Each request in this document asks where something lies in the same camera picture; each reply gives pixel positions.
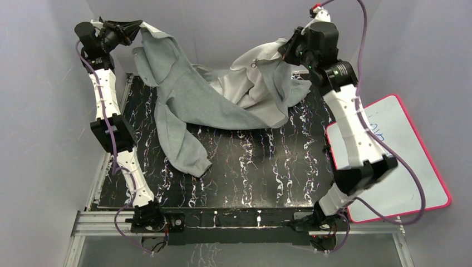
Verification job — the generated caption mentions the grey zip-up jacket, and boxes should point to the grey zip-up jacket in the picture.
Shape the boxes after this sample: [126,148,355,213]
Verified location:
[133,22,311,177]

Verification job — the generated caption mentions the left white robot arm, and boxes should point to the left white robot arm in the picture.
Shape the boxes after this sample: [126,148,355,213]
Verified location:
[74,19,166,231]

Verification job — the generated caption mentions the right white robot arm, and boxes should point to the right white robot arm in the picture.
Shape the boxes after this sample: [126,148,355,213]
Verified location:
[279,21,398,231]

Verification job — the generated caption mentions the pink-framed whiteboard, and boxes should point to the pink-framed whiteboard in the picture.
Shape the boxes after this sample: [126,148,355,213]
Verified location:
[325,93,453,224]

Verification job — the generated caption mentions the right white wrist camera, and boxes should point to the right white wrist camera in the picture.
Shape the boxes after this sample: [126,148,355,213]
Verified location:
[309,3,331,23]

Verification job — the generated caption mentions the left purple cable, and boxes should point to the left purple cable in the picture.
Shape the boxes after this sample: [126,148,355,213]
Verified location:
[75,40,156,255]

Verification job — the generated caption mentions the aluminium table frame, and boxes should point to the aluminium table frame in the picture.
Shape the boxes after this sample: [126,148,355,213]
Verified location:
[66,75,413,266]

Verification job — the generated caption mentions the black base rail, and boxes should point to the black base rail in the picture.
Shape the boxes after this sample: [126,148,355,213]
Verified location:
[129,207,349,247]

